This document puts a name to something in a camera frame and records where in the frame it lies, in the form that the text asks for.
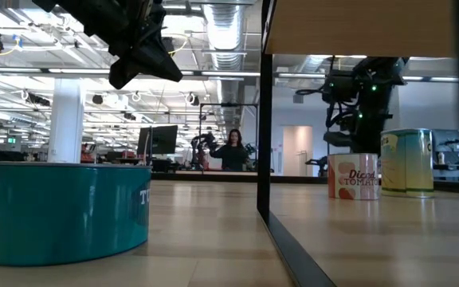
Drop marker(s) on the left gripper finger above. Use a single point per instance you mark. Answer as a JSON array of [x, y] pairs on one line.
[[124, 71], [158, 61]]

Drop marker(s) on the white building column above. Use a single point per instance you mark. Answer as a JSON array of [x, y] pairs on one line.
[[66, 119]]

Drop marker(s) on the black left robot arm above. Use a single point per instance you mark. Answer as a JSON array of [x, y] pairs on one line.
[[94, 18]]

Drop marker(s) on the black background gantry frame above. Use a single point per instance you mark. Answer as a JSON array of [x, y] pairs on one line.
[[229, 104]]

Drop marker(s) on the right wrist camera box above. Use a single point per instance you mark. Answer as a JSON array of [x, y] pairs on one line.
[[339, 85]]

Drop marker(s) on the silver ventilation duct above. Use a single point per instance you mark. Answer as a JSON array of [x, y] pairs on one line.
[[225, 32]]

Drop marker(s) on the teal tuna can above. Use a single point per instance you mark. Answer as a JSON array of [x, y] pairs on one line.
[[62, 215]]

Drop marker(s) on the black computer monitor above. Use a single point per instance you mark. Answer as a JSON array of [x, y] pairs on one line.
[[162, 139]]

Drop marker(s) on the wooden shelf with black frame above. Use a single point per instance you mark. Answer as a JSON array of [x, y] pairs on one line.
[[361, 28]]

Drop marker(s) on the background black robot arm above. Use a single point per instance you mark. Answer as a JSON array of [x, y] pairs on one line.
[[315, 163], [201, 147]]

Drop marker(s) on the person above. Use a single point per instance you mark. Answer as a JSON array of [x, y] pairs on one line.
[[233, 155]]

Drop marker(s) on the tall yellow label can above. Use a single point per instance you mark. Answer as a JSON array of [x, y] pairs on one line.
[[406, 167]]

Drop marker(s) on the black metal table frame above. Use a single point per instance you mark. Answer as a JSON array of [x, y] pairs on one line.
[[293, 180]]

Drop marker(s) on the diced tomato tin can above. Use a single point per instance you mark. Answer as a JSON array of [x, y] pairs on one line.
[[353, 179]]

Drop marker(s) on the background robot workstation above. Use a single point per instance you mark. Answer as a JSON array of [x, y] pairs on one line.
[[448, 153]]

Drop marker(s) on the cluttered background desk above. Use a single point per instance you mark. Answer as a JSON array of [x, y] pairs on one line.
[[114, 157]]

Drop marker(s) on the green exit sign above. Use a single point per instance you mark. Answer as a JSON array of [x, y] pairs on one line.
[[11, 140]]

